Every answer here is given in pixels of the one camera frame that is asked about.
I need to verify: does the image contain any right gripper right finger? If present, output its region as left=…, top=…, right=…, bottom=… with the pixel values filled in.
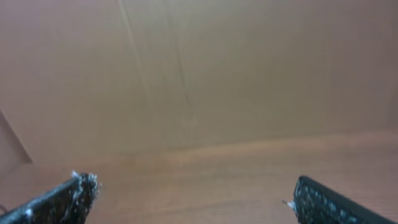
left=289, top=175, right=395, bottom=224

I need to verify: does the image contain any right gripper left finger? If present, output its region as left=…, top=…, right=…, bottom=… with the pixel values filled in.
left=1, top=172, right=99, bottom=224

